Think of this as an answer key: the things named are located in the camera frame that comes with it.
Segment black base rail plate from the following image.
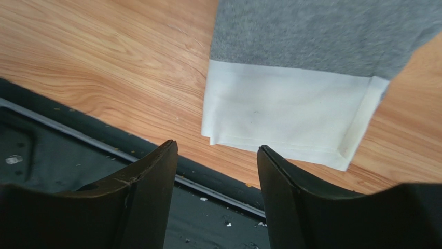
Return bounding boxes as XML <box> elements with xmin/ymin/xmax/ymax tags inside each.
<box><xmin>1</xmin><ymin>79</ymin><xmax>269</xmax><ymax>248</ymax></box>

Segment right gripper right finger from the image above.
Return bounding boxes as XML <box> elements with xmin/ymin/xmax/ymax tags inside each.
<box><xmin>257</xmin><ymin>145</ymin><xmax>441</xmax><ymax>248</ymax></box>

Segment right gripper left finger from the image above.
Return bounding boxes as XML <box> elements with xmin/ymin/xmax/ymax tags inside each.
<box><xmin>1</xmin><ymin>140</ymin><xmax>178</xmax><ymax>248</ymax></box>

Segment grey white underwear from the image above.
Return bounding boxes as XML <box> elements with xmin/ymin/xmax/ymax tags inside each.
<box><xmin>201</xmin><ymin>1</ymin><xmax>441</xmax><ymax>171</ymax></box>

